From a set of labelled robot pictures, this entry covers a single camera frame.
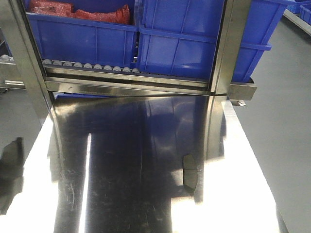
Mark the grey brake pad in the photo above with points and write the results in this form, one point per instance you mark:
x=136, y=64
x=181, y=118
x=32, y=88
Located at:
x=190, y=173

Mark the blue plastic bin right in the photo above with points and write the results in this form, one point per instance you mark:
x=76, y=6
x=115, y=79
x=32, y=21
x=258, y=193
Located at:
x=178, y=37

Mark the blue plastic bin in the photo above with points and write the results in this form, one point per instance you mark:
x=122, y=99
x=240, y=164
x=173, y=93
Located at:
x=86, y=41
x=178, y=37

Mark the blue plastic bin left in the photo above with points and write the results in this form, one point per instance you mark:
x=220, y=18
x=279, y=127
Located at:
x=86, y=41

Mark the red mesh bag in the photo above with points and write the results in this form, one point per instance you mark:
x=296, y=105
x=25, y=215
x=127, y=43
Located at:
x=63, y=9

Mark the blue bins far right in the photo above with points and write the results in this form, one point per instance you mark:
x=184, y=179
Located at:
x=302, y=8

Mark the stainless steel rack frame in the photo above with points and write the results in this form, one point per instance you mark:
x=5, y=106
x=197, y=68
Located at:
x=42, y=81

